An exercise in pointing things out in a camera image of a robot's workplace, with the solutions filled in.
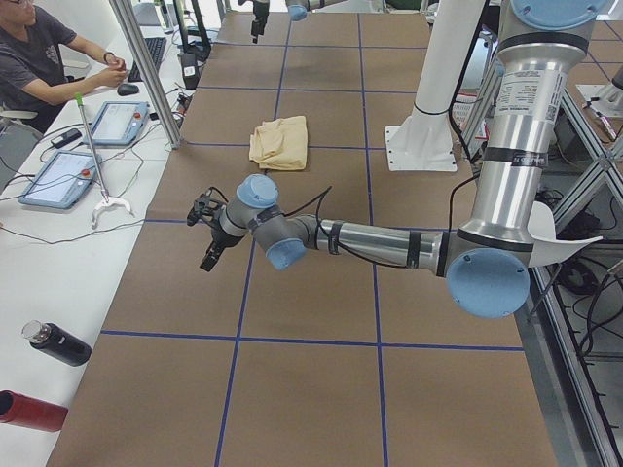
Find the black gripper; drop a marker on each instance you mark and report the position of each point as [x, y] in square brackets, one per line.
[257, 13]
[218, 237]

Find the cream long-sleeve printed shirt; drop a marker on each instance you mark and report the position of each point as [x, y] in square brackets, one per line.
[281, 144]

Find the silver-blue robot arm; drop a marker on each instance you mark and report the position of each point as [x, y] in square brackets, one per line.
[296, 9]
[485, 260]

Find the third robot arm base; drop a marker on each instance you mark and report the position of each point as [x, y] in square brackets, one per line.
[607, 99]

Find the black box with label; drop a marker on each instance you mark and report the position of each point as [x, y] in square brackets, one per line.
[190, 70]

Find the reacher grabber tool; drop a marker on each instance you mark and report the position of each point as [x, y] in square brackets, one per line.
[107, 200]

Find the black computer mouse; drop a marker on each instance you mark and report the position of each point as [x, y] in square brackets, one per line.
[127, 89]

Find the upper teach pendant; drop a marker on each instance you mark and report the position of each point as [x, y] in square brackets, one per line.
[118, 123]

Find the teach pendant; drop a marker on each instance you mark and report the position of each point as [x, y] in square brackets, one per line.
[62, 181]
[118, 123]

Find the lower teach pendant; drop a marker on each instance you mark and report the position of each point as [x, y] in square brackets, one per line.
[62, 181]

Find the black water bottle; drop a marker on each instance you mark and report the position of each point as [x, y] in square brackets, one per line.
[56, 342]

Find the seated person grey shirt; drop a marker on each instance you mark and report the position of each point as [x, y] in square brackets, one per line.
[32, 71]

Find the red water bottle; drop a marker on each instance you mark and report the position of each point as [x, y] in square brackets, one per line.
[24, 411]

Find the white plastic chair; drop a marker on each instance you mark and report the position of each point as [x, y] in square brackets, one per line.
[547, 249]

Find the aluminium frame post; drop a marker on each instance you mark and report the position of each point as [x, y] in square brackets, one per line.
[125, 17]

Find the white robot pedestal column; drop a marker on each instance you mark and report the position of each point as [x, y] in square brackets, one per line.
[424, 142]

